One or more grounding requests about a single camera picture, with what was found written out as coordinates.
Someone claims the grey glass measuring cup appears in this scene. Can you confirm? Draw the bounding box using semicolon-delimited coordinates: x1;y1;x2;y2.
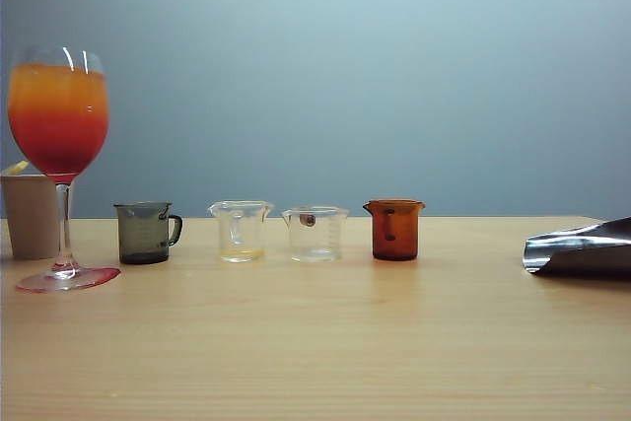
112;201;184;265

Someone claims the wine glass with orange drink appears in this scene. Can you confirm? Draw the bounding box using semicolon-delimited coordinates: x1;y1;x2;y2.
7;44;122;293

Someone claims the beige paper cup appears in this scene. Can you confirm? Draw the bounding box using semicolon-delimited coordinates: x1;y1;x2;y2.
0;174;63;261

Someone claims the clear beaker with wooden handle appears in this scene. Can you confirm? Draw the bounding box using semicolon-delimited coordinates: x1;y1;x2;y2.
281;205;351;264

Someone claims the lemon slice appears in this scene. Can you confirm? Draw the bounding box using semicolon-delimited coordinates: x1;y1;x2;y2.
1;159;32;177

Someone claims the amber glass beaker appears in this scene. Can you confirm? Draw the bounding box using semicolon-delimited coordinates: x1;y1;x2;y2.
362;198;426;261

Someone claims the clear cup with yellow residue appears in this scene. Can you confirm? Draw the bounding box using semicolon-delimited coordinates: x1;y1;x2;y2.
206;200;275;264

